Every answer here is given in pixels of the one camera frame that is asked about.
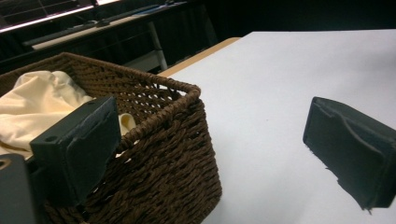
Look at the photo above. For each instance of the wooden table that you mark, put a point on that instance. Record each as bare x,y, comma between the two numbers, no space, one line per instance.
199,56

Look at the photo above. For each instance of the cream sweatshirt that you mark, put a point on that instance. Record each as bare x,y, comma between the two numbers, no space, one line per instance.
37,105

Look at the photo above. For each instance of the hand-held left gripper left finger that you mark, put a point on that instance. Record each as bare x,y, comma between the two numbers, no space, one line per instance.
77,149

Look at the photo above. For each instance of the bright metal bar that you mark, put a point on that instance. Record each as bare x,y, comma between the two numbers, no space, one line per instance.
46,18

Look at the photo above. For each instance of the brown woven basket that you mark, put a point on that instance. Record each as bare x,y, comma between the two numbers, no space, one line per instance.
165,155

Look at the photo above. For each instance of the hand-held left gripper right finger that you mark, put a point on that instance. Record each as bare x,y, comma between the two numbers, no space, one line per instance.
351,149

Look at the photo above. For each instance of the white table sheet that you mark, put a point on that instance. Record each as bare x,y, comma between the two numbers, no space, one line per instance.
280,77

